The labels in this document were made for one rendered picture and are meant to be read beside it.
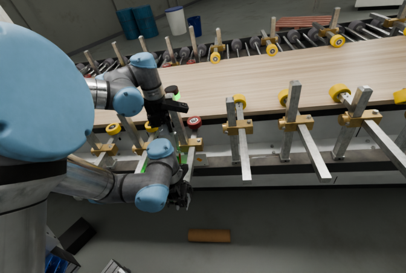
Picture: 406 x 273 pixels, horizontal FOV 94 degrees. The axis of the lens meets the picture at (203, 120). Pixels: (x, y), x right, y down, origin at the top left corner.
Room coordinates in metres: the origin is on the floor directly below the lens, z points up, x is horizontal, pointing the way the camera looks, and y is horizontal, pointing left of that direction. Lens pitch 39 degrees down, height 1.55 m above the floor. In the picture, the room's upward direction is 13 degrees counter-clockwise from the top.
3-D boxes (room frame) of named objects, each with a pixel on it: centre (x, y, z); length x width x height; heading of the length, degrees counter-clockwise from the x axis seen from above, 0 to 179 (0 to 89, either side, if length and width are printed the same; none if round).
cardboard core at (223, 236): (0.56, 0.14, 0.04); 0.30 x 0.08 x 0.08; 77
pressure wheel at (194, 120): (0.82, 0.05, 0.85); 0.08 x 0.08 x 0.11
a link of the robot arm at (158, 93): (0.62, 0.15, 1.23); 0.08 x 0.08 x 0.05
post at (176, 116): (0.70, 0.12, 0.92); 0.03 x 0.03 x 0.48; 77
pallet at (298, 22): (4.66, -2.83, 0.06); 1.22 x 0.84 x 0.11; 49
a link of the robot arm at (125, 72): (0.57, 0.23, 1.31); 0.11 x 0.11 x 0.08; 23
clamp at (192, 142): (0.70, 0.09, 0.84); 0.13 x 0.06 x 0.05; 77
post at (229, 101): (0.65, -0.13, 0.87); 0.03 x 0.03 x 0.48; 77
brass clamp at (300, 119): (0.59, -0.39, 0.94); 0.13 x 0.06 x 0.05; 77
